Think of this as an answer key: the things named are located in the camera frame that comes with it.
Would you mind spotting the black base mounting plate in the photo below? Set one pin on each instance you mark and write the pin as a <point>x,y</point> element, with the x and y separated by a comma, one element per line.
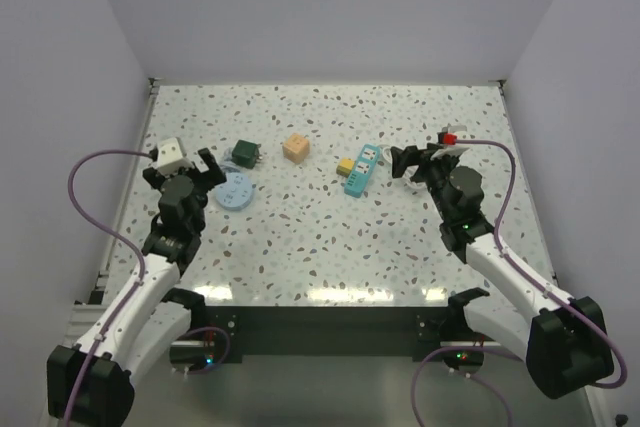
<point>323,331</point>

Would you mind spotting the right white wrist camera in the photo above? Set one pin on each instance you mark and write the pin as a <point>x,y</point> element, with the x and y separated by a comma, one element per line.
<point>452,139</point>

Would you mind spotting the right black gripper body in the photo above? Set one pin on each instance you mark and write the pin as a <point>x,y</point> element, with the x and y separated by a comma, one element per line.
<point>436,179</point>

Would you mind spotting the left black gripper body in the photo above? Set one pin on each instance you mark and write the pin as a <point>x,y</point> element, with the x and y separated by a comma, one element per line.
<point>201,182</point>

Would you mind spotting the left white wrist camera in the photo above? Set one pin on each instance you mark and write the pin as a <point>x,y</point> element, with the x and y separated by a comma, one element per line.
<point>169,156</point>

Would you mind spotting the yellow green plug adapter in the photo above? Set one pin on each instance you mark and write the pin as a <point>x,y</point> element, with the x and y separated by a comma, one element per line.
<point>345,167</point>

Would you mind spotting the dark green cube socket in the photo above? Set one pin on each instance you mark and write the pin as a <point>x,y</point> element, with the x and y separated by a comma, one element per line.
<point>246,154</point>

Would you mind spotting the teal power strip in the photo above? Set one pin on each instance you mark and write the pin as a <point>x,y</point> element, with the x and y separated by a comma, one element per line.
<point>361,172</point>

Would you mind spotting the round light blue socket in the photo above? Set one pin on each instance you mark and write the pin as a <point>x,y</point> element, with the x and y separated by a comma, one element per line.
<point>236,193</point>

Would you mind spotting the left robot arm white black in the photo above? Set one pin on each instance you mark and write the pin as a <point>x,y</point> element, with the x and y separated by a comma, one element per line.
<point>92,381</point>

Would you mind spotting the beige cube socket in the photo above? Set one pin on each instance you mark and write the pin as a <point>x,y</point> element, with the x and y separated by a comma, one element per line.
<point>296,148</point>

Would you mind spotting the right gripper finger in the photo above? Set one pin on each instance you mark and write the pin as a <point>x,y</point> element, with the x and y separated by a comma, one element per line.
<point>409,156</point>
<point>420,172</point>

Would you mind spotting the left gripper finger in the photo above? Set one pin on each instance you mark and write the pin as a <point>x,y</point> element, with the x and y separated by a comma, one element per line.
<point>152,177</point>
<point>213,175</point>

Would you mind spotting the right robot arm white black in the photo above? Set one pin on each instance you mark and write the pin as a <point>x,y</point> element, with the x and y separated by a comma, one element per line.
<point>565,344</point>

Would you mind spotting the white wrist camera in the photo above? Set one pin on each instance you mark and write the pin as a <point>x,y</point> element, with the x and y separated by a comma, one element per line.
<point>452,139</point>
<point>169,156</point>

